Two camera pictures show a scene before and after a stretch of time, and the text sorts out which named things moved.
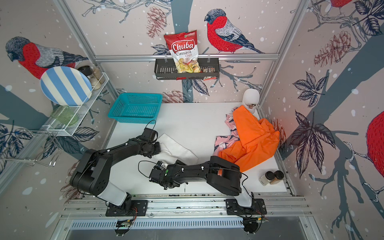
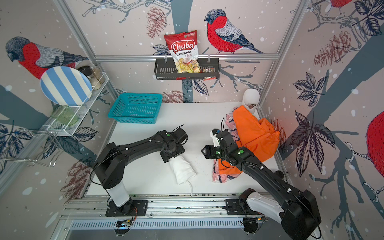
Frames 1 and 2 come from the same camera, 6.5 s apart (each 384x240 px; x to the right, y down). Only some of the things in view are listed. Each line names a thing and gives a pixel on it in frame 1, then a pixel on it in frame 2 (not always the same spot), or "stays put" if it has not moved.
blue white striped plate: x=65 y=86 stays put
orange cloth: x=258 y=140 stays put
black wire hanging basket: x=166 y=68 stays put
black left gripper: x=158 y=150 -> x=181 y=148
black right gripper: x=177 y=165 -> x=209 y=150
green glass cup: x=64 y=114 stays put
